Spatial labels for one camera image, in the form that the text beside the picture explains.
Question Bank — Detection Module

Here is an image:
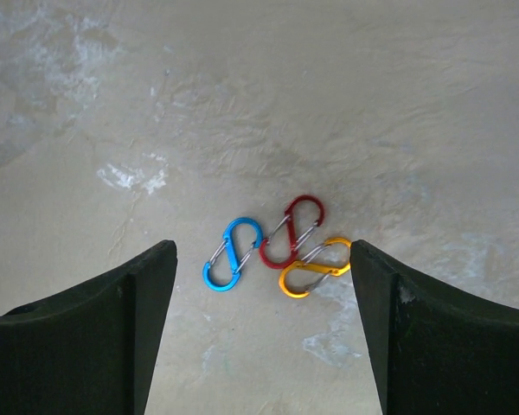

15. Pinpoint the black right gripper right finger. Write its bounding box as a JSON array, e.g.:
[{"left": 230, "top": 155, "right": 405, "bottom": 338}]
[{"left": 350, "top": 239, "right": 519, "bottom": 414}]

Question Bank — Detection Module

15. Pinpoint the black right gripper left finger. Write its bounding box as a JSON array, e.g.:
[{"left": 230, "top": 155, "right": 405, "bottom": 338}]
[{"left": 0, "top": 240, "right": 177, "bottom": 414}]

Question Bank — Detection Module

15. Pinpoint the orange carabiner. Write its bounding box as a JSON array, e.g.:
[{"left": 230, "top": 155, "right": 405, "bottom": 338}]
[{"left": 279, "top": 237, "right": 352, "bottom": 299}]

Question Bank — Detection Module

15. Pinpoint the red carabiner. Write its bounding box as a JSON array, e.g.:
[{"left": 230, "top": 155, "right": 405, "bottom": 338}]
[{"left": 259, "top": 195, "right": 325, "bottom": 269}]

